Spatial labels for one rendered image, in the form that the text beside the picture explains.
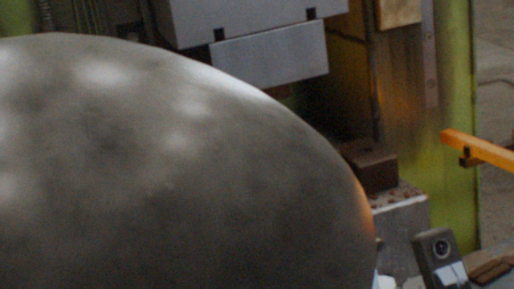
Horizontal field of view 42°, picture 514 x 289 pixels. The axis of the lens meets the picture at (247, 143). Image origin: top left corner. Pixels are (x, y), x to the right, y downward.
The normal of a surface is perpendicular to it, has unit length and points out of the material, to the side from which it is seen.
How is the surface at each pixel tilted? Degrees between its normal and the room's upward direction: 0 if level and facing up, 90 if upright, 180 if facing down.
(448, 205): 90
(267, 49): 90
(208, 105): 45
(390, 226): 90
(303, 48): 90
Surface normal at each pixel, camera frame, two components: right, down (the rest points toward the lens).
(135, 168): 0.40, -0.28
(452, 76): 0.32, 0.30
